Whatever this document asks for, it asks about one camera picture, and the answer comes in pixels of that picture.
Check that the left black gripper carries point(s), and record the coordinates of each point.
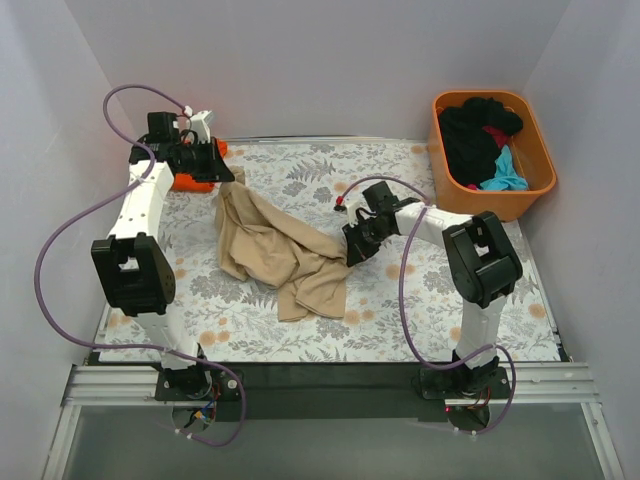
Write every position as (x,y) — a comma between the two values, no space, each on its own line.
(206,161)

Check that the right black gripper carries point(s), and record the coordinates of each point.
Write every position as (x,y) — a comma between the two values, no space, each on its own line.
(363,236)

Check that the beige t shirt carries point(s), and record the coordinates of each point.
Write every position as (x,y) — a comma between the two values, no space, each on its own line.
(256,240)

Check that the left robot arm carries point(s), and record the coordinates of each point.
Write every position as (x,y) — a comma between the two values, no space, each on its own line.
(133,270)

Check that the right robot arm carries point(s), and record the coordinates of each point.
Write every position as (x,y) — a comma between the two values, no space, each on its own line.
(484,268)

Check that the folded orange t shirt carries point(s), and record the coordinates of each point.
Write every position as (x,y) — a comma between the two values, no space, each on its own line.
(184,182)

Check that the floral table mat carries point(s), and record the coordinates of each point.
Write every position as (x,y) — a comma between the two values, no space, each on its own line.
(400,304)

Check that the black t shirt in basket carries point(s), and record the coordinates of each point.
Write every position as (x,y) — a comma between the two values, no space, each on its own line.
(469,150)

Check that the turquoise garment in basket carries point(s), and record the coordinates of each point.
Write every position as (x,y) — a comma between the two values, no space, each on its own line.
(505,178)

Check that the red garment in basket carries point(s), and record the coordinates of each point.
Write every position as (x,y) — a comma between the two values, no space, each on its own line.
(500,137)

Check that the orange plastic basket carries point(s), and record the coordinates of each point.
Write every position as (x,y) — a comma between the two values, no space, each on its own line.
(530,156)

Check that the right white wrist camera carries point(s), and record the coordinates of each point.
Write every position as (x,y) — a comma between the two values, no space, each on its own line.
(352,210)

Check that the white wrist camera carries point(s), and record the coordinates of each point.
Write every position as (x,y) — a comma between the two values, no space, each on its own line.
(352,210)
(198,125)

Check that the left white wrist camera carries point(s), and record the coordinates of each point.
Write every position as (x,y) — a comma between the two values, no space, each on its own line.
(198,125)

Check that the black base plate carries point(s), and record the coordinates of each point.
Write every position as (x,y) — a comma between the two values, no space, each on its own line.
(299,391)

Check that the aluminium mounting rail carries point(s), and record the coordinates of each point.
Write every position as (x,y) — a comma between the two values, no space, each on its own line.
(128,384)

